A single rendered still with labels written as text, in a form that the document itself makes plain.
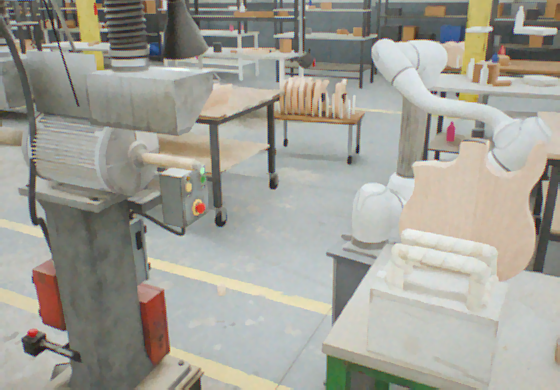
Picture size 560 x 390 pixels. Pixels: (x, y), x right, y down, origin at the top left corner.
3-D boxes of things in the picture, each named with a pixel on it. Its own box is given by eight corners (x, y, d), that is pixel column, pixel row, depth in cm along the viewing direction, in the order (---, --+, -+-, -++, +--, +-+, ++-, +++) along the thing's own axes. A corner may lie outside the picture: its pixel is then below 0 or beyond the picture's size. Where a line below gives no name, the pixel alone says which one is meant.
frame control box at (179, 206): (126, 236, 196) (117, 172, 187) (161, 215, 214) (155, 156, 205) (178, 249, 186) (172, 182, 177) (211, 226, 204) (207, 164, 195)
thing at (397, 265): (386, 289, 116) (389, 252, 112) (390, 283, 118) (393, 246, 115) (400, 293, 114) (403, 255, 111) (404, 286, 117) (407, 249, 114)
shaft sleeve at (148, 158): (151, 157, 162) (146, 165, 160) (146, 150, 160) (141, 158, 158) (198, 164, 154) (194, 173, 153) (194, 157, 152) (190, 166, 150)
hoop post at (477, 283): (465, 310, 108) (470, 270, 105) (467, 302, 111) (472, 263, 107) (481, 314, 107) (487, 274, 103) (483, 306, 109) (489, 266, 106)
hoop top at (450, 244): (398, 243, 119) (399, 230, 118) (402, 237, 122) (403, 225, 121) (491, 263, 111) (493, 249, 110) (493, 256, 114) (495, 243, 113)
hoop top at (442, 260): (388, 258, 113) (389, 245, 112) (392, 252, 116) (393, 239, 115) (486, 281, 104) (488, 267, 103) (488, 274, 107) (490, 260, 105)
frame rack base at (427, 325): (365, 352, 122) (369, 289, 116) (384, 317, 135) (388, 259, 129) (489, 390, 110) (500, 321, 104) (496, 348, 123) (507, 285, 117)
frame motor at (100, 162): (23, 190, 172) (8, 113, 163) (84, 166, 194) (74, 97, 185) (117, 210, 155) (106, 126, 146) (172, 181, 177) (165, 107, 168)
